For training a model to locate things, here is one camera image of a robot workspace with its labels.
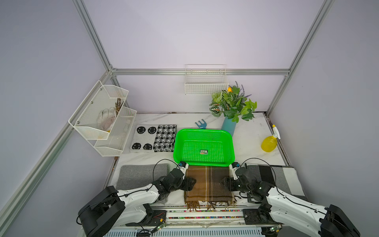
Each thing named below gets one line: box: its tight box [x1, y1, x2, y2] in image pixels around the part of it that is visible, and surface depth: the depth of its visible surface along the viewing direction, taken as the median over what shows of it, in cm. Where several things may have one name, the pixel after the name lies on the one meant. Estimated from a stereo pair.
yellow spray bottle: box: [261, 124, 281, 153], surface depth 95 cm
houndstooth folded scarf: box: [152, 124, 177, 153], surface depth 103 cm
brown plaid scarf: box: [184, 165, 233, 211], surface depth 82 cm
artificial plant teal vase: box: [209, 80, 258, 137], surface depth 84 cm
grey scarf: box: [115, 163, 169, 191], surface depth 87 cm
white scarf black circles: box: [129, 123, 159, 153], surface depth 103 cm
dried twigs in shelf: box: [114, 97, 124, 117], surface depth 83 cm
